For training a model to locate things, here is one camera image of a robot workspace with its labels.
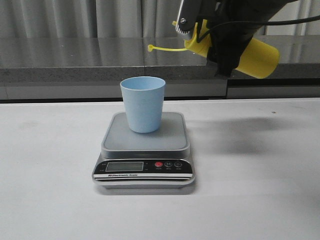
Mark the light blue plastic cup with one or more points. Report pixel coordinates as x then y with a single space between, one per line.
143 98

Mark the silver electronic kitchen scale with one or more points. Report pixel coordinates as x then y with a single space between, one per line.
156 163

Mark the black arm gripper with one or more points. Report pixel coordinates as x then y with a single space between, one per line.
231 25

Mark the grey pleated curtain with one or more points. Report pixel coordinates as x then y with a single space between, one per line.
88 18

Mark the grey stone counter ledge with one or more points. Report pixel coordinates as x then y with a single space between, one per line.
91 69

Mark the yellow squeeze bottle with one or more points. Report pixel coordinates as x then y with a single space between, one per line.
258 60

